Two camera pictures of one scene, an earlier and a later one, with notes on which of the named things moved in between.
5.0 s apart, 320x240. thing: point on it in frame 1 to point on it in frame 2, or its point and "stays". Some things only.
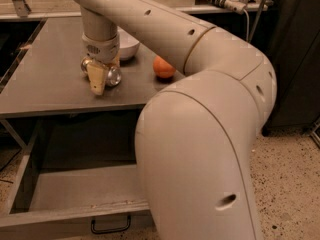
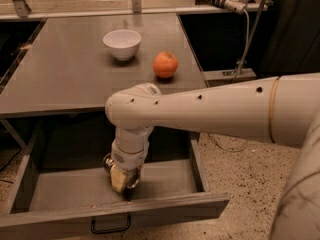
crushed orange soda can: [113, 73] to [133, 175]
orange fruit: [162, 68] stays
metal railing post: [22, 8] stays
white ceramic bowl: [128, 45] stays
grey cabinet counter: [47, 79] stays
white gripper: [101, 49] to [128, 158]
